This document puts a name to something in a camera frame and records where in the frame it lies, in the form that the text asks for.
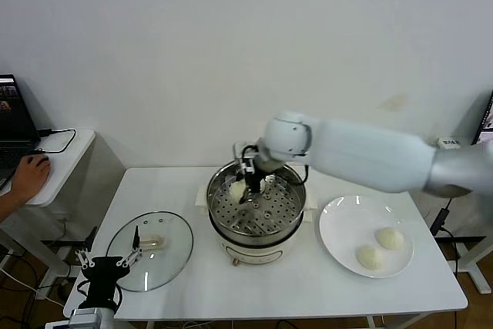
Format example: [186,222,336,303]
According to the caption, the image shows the glass pot lid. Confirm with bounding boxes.
[106,211,193,293]

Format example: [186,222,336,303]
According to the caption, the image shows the stainless steel steamer basket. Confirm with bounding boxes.
[194,157,320,238]

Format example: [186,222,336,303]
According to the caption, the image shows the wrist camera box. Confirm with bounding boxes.
[232,142,258,174]
[69,307,102,323]

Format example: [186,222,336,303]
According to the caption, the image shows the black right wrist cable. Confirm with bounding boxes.
[292,163,311,186]

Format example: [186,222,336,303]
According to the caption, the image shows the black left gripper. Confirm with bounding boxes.
[75,224,144,309]

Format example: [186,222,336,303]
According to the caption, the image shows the white round plate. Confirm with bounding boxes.
[318,194,414,279]

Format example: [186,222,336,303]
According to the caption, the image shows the person's bare hand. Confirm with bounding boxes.
[11,155,52,206]

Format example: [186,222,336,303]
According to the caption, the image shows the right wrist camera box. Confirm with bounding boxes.
[232,142,258,174]

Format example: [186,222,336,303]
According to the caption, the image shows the person's bare forearm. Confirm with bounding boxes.
[0,190,21,224]

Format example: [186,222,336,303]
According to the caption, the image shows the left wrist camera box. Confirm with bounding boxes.
[69,307,102,323]

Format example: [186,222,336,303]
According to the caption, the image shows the black cable with adapter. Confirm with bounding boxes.
[429,197,462,274]

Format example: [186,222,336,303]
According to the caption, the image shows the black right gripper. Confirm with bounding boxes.
[239,170,267,209]

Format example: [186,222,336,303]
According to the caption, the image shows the white side table with mouse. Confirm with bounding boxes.
[0,129,127,280]

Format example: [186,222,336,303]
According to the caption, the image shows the black laptop beside person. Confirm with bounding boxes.
[0,73,42,191]

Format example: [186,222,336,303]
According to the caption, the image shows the dark laptop with white cable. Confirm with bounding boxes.
[471,89,493,146]

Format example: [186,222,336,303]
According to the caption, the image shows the black laptop power cable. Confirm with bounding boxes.
[35,127,77,156]

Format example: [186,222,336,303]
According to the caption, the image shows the cream electric cooker base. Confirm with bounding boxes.
[210,213,305,267]

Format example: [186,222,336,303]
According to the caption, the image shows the white side table with label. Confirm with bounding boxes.
[434,135,493,295]

